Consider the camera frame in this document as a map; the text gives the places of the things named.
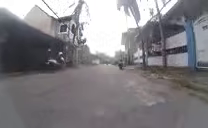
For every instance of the person on motorbike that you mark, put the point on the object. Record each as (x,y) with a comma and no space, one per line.
(120,64)

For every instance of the grey asphalt road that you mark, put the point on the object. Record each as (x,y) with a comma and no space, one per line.
(92,96)

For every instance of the palm tree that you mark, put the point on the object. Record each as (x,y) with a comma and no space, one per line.
(138,30)

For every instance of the parked scooter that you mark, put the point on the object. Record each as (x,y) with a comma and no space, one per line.
(54,62)

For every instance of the tree trunk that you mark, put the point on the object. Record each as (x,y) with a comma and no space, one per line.
(162,40)

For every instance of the pale two-storey house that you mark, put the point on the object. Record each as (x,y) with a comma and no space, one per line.
(48,25)

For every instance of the dirt and grass verge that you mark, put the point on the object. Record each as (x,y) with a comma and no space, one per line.
(182,80)

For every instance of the dark building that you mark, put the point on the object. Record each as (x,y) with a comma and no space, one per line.
(18,46)

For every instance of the white wall with blue pillar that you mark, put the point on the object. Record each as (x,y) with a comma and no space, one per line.
(192,43)

